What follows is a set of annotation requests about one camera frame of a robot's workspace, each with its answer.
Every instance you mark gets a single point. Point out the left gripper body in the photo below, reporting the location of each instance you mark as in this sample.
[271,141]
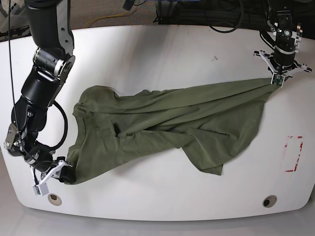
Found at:
[283,64]

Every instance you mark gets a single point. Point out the red tape marking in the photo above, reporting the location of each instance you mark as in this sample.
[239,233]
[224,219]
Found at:
[292,152]

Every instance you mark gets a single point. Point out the right table grommet hole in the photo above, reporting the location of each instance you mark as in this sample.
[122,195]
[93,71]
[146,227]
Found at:
[269,201]

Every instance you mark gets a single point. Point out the green T-shirt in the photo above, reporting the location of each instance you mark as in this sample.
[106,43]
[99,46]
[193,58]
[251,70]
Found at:
[211,123]

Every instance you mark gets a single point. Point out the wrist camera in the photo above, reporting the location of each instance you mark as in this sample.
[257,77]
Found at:
[277,79]
[41,189]

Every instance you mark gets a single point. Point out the table grommet hole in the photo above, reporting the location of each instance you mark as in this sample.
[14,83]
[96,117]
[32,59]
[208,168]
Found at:
[54,200]
[269,201]

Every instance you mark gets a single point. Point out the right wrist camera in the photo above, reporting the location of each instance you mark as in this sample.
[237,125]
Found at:
[41,189]

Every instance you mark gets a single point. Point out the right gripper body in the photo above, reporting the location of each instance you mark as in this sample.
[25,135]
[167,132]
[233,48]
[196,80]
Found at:
[46,166]

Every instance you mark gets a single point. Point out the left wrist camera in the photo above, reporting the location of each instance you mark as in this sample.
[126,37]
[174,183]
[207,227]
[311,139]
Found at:
[277,79]

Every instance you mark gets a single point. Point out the left table grommet hole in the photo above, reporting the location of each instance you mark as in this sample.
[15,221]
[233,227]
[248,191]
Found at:
[54,200]

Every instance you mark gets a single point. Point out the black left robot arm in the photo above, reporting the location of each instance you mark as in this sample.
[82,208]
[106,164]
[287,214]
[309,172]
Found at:
[286,41]

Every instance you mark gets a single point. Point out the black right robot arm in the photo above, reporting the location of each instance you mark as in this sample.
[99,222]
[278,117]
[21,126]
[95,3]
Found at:
[52,62]

